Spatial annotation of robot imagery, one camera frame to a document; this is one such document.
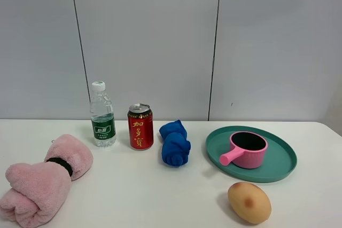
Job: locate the clear water bottle green label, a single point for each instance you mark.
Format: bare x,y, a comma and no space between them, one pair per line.
102,116

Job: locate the red drink can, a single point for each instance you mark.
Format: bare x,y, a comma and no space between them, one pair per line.
140,123

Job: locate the rolled blue towel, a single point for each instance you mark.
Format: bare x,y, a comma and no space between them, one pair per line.
175,148

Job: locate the rolled pink fleece towel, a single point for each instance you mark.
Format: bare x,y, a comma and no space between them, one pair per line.
39,190

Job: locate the toy potato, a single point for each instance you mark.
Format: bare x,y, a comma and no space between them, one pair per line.
249,202

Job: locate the teal round tray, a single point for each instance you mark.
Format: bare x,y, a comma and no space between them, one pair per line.
279,162

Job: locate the pink toy saucepan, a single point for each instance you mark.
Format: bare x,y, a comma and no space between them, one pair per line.
247,150

